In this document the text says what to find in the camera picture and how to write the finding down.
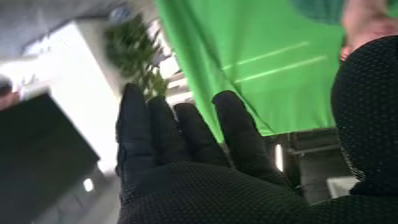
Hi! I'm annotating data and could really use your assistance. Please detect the person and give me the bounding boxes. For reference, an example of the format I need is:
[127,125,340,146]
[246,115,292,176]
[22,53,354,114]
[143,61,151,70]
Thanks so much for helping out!
[288,0,398,62]

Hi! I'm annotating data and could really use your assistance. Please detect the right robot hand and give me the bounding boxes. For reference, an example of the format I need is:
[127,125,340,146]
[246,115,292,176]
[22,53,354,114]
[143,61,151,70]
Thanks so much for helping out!
[114,34,398,224]

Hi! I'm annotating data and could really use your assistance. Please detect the green plant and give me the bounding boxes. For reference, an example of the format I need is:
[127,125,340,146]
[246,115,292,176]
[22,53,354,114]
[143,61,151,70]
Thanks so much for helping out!
[103,13,173,98]

